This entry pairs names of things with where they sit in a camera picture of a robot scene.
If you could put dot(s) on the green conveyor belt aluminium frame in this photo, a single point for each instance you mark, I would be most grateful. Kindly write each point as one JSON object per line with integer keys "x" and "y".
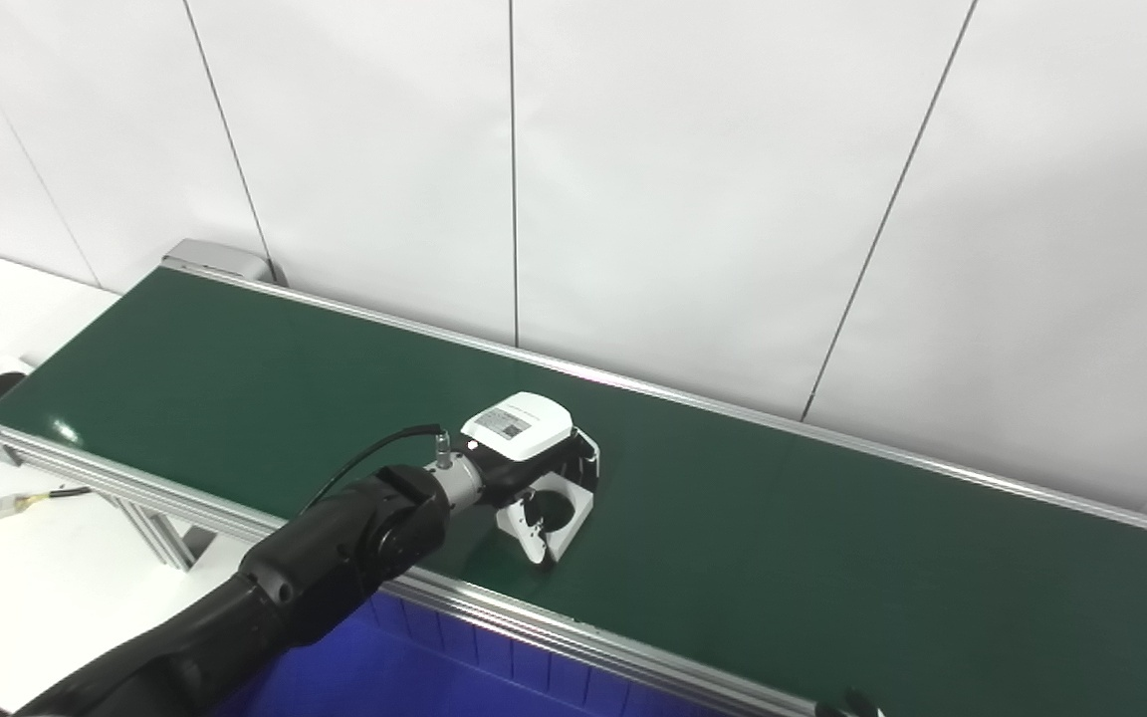
{"x": 783, "y": 558}

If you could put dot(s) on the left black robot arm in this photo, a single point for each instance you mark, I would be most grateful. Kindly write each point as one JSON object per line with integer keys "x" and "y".
{"x": 335, "y": 548}

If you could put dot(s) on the white square part round hole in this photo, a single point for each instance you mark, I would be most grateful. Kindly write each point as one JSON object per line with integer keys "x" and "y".
{"x": 575, "y": 508}

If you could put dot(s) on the blue plastic bin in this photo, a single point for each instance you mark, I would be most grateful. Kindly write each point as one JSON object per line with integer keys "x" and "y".
{"x": 414, "y": 667}

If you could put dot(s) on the aluminium conveyor support leg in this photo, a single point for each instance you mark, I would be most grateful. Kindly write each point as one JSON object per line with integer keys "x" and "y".
{"x": 165, "y": 533}

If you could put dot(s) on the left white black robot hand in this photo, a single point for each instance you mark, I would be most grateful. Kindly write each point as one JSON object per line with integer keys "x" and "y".
{"x": 519, "y": 423}

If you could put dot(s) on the grey conveyor end housing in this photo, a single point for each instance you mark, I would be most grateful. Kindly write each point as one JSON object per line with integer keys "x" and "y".
{"x": 215, "y": 257}

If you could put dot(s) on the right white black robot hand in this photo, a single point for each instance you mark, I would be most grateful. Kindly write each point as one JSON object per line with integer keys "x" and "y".
{"x": 852, "y": 707}

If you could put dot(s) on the black conveyor roller end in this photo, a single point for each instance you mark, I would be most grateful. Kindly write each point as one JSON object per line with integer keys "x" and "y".
{"x": 4, "y": 383}

